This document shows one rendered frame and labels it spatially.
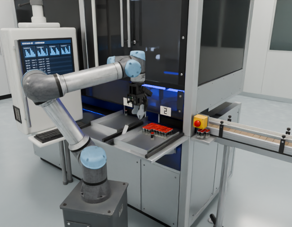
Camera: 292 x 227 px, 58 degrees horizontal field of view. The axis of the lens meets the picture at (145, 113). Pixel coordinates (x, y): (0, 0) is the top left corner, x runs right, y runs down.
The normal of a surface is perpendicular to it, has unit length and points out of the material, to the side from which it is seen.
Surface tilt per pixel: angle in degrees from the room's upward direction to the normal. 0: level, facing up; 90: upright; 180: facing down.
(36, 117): 90
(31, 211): 0
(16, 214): 0
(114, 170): 90
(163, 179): 90
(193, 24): 90
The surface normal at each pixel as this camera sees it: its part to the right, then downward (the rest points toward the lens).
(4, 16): 0.79, 0.20
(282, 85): -0.61, 0.26
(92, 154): 0.06, -0.90
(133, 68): 0.45, 0.29
